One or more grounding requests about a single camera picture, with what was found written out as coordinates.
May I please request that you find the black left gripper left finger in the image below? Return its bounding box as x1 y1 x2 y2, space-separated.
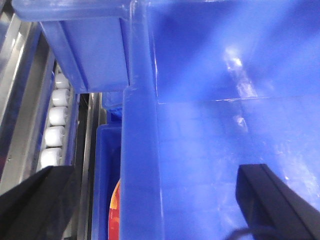
0 165 80 240

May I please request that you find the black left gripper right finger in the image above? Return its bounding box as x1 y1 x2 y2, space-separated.
235 164 320 240

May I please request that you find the large blue plastic bin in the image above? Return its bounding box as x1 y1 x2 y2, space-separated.
120 0 320 240

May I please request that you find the lower blue bin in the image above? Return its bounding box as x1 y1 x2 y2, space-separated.
91 124 122 240

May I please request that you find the blue bin ahead on rollers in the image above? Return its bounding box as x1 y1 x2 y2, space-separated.
12 0 130 94

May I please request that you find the left white roller track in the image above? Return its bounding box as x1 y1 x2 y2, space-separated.
36 65 72 171

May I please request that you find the red orange packet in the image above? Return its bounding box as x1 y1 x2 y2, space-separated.
108 180 121 240

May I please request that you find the steel guide rail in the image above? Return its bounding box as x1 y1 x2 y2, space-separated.
0 0 55 194

